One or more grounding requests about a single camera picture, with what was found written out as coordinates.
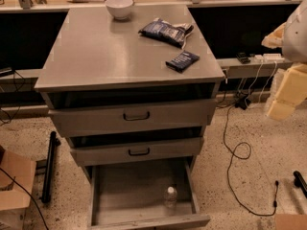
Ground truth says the white ceramic bowl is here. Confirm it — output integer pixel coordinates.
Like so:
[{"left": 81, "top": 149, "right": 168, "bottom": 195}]
[{"left": 105, "top": 0, "right": 133, "bottom": 20}]

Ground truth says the cardboard box bottom right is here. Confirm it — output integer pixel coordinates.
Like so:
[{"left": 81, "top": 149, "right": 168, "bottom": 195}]
[{"left": 275, "top": 214, "right": 307, "bottom": 230}]

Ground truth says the black floor cable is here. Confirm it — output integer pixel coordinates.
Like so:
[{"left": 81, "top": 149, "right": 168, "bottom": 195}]
[{"left": 216, "top": 103, "right": 280, "bottom": 218}]

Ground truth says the small blue snack packet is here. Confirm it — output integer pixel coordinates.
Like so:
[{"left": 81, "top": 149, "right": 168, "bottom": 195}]
[{"left": 166, "top": 51, "right": 200, "bottom": 73}]

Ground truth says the cardboard box left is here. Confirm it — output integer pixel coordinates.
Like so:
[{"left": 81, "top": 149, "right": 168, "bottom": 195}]
[{"left": 0, "top": 147, "right": 36, "bottom": 230}]

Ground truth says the black bar right floor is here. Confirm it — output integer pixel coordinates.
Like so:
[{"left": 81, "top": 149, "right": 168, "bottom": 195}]
[{"left": 294, "top": 171, "right": 307, "bottom": 198}]

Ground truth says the black tripod leg left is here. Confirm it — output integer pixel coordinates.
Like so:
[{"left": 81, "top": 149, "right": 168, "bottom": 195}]
[{"left": 41, "top": 131, "right": 60, "bottom": 203}]

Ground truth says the middle grey drawer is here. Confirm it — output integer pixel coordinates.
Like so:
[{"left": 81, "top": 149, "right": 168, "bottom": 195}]
[{"left": 70, "top": 137, "right": 204, "bottom": 167}]

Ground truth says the bottom grey open drawer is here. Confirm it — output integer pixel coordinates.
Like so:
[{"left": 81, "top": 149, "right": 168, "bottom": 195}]
[{"left": 88, "top": 158, "right": 210, "bottom": 230}]

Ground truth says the large blue snack bag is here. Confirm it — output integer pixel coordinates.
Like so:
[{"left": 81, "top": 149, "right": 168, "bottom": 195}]
[{"left": 138, "top": 18, "right": 194, "bottom": 49}]

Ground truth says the black power adapter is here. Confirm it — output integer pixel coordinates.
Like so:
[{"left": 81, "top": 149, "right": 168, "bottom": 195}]
[{"left": 235, "top": 97, "right": 251, "bottom": 110}]

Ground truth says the white power strip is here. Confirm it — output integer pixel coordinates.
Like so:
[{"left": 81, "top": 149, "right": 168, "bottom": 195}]
[{"left": 254, "top": 54, "right": 284, "bottom": 62}]

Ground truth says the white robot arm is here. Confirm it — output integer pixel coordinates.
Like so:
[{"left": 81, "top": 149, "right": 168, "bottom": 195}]
[{"left": 261, "top": 0, "right": 307, "bottom": 121}]

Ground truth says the cardboard box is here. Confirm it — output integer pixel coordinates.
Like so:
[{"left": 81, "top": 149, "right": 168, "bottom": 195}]
[
  {"left": 275, "top": 214, "right": 307, "bottom": 230},
  {"left": 0, "top": 147, "right": 36, "bottom": 230}
]

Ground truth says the grey drawer cabinet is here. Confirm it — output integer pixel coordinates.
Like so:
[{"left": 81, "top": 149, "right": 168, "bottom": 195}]
[{"left": 34, "top": 4, "right": 226, "bottom": 177}]

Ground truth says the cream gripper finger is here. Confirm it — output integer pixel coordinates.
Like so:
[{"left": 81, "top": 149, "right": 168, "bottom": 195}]
[
  {"left": 266, "top": 63, "right": 307, "bottom": 121},
  {"left": 261, "top": 23, "right": 286, "bottom": 49}
]

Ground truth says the top grey drawer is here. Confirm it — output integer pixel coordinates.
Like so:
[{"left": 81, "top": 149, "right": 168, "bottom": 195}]
[{"left": 49, "top": 99, "right": 216, "bottom": 137}]

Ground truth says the black cable over box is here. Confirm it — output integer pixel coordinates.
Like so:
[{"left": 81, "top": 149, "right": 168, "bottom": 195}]
[{"left": 0, "top": 167, "right": 50, "bottom": 230}]

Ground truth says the small black device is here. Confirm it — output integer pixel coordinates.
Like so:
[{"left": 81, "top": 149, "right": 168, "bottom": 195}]
[{"left": 236, "top": 52, "right": 250, "bottom": 64}]

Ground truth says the clear plastic water bottle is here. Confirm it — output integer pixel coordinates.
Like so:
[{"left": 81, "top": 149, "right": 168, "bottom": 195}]
[{"left": 164, "top": 186, "right": 177, "bottom": 209}]

